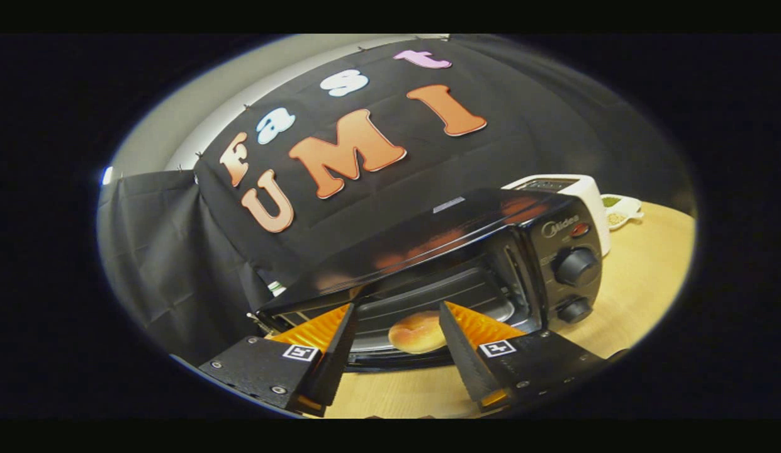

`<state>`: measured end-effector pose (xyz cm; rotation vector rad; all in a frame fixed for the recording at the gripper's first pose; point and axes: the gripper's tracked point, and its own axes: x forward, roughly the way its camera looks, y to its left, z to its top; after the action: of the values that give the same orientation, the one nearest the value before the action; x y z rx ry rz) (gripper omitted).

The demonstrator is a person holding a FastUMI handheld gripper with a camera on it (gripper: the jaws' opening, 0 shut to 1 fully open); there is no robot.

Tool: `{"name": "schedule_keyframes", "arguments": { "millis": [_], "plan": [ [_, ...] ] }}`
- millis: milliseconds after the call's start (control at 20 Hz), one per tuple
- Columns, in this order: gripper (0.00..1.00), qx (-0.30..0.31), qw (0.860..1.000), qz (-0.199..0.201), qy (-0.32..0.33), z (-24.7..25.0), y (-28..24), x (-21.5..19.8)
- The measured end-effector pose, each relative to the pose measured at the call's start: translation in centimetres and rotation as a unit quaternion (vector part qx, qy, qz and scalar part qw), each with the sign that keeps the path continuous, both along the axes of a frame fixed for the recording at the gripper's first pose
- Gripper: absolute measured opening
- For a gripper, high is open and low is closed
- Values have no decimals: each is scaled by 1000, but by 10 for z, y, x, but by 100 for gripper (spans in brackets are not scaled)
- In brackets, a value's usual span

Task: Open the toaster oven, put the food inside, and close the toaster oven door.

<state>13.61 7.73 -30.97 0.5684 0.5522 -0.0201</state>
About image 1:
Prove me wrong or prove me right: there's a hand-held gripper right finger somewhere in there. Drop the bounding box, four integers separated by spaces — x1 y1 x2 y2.
439 301 605 413

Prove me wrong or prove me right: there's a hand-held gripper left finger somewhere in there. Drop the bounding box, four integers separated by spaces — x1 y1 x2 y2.
198 303 358 417

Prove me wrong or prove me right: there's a golden bread bun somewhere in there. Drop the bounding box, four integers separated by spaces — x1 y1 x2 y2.
388 311 447 354

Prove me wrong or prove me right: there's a black toaster oven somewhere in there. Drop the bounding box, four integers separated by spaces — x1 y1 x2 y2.
249 187 605 372

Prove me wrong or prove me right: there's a white bread toaster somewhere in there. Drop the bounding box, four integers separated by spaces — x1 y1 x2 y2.
502 174 611 257

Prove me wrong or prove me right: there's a white divided sauce dish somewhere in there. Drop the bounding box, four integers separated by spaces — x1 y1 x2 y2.
601 194 644 230

